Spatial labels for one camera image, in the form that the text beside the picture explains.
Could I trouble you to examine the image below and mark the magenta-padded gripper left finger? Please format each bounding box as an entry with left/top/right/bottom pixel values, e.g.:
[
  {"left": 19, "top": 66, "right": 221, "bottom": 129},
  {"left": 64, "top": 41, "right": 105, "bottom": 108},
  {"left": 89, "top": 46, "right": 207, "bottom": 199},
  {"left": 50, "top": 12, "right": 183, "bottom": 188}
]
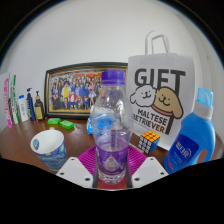
[{"left": 55, "top": 145, "right": 100, "bottom": 189}]

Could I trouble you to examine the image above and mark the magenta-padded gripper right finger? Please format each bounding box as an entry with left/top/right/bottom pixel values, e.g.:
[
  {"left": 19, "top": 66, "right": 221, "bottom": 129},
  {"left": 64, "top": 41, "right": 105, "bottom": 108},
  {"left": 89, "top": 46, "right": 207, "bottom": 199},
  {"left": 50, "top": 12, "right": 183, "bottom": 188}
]
[{"left": 125, "top": 145, "right": 169, "bottom": 189}]

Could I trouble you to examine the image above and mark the clear purple-label water bottle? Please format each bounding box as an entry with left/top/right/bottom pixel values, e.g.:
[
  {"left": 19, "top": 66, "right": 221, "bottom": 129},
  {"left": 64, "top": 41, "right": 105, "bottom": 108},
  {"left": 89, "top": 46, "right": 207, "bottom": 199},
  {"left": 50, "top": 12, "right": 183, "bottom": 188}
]
[{"left": 91, "top": 69, "right": 135, "bottom": 186}]

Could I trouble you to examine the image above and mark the colourful puzzle cube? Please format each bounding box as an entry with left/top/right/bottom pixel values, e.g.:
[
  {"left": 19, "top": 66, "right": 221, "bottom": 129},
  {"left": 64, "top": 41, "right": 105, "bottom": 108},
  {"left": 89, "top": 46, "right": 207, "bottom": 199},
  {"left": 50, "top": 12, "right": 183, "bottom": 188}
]
[{"left": 137, "top": 130, "right": 161, "bottom": 155}]

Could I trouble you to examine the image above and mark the starry print paper cup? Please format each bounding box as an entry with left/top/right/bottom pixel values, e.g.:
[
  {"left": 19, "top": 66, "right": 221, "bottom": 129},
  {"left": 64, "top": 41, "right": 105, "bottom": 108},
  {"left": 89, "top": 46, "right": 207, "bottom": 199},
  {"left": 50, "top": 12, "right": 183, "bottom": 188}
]
[{"left": 30, "top": 129, "right": 68, "bottom": 173}]

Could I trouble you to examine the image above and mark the flat round red coaster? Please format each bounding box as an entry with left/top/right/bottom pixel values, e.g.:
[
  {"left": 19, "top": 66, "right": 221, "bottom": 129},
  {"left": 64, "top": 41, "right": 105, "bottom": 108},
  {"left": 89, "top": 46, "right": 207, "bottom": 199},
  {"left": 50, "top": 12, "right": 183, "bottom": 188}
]
[{"left": 96, "top": 179, "right": 129, "bottom": 191}]

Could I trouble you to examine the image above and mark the small green pack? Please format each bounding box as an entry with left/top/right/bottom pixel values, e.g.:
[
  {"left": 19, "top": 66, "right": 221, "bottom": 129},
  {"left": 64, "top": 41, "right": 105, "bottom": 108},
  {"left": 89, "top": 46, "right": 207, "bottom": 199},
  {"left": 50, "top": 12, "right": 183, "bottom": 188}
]
[
  {"left": 46, "top": 117, "right": 62, "bottom": 126},
  {"left": 58, "top": 119, "right": 75, "bottom": 130}
]

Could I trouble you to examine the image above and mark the blue tissue pack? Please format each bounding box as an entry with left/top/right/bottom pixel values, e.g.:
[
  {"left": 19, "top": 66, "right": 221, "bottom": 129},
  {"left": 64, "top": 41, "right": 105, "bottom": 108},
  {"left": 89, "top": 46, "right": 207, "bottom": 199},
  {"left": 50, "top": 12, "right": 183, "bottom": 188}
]
[{"left": 86, "top": 113, "right": 98, "bottom": 136}]

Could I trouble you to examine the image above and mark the blue detergent bottle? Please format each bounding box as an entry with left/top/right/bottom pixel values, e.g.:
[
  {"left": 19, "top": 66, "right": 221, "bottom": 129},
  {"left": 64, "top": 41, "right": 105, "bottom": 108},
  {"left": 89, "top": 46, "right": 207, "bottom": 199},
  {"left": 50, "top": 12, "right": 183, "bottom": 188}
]
[{"left": 163, "top": 87, "right": 217, "bottom": 175}]

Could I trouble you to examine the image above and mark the amber black pump bottle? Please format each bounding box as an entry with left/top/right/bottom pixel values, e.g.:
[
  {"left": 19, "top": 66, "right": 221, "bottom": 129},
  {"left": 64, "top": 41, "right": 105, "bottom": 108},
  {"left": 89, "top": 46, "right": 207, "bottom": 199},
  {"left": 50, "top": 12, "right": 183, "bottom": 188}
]
[{"left": 33, "top": 90, "right": 45, "bottom": 121}]

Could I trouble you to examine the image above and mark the dark blue pump bottle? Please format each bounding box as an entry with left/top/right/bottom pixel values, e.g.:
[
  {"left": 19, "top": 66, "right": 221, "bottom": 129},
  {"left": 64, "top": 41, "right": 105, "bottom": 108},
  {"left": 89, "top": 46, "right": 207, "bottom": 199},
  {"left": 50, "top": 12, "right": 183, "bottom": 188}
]
[{"left": 25, "top": 87, "right": 37, "bottom": 122}]

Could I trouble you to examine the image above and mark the white bottle blue cap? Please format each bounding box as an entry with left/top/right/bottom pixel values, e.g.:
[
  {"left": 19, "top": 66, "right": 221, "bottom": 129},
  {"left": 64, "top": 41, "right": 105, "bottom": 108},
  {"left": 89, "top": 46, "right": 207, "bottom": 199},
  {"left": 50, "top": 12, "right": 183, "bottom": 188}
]
[{"left": 17, "top": 94, "right": 30, "bottom": 123}]

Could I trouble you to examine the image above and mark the framed group photo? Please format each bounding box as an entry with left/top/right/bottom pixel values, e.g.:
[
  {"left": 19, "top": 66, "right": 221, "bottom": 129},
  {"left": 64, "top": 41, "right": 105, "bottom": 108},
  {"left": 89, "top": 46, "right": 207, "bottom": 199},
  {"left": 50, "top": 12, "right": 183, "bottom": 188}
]
[{"left": 44, "top": 61, "right": 129, "bottom": 120}]

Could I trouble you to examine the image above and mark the white paper gift bag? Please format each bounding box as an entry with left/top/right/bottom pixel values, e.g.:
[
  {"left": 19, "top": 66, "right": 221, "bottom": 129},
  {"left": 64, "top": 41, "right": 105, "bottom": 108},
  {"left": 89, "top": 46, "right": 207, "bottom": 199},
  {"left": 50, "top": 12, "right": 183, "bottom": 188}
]
[{"left": 125, "top": 30, "right": 197, "bottom": 152}]

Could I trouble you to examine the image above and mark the tall green white box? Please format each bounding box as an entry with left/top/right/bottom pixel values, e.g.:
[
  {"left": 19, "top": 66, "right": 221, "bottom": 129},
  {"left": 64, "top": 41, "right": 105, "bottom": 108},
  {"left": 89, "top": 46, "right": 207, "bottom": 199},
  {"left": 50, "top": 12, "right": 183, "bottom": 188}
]
[{"left": 8, "top": 73, "right": 22, "bottom": 125}]

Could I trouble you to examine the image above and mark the tall pink white box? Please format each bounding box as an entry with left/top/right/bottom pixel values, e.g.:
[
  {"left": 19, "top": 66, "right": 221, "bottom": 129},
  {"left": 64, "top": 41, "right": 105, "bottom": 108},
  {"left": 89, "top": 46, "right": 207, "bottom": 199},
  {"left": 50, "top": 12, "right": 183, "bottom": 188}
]
[{"left": 2, "top": 77, "right": 14, "bottom": 129}]

